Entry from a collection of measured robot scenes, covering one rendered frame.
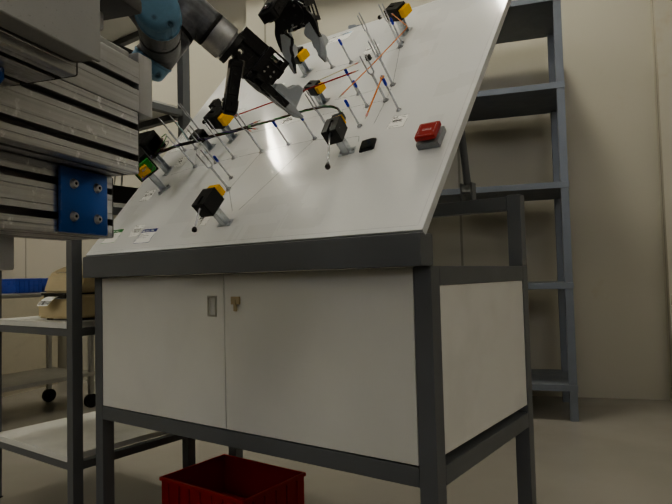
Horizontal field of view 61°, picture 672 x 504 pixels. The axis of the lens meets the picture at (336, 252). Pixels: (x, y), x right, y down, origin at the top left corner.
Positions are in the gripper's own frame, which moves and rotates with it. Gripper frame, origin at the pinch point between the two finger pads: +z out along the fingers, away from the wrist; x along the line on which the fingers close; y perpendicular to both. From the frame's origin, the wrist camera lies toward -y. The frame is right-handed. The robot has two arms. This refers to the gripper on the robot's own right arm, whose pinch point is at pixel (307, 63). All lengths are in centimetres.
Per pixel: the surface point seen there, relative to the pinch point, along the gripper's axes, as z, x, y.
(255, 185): 24.5, 28.2, 1.9
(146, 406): 73, 71, -29
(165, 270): 37, 52, -18
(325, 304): 50, 2, -25
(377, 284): 47, -12, -26
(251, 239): 33.9, 20.5, -18.2
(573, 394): 194, -11, 142
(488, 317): 69, -26, -4
